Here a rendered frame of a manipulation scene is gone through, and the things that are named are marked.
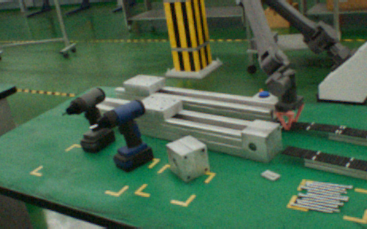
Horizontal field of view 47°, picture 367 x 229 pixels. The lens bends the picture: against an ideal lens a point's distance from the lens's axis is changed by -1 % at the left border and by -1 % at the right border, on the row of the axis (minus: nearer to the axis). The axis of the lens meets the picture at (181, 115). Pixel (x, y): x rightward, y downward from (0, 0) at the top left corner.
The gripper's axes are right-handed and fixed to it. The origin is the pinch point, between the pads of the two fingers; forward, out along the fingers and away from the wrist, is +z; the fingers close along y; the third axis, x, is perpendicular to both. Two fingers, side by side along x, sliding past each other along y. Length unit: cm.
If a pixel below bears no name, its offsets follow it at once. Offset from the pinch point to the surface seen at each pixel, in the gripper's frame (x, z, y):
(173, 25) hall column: -247, 22, -222
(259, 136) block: 1.9, -6.9, 23.9
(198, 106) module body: -36.8, -3.9, 5.2
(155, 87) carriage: -62, -8, 2
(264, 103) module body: -11.1, -5.6, -2.2
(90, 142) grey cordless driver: -59, -3, 44
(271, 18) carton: -244, 64, -432
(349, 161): 27.7, -0.9, 18.7
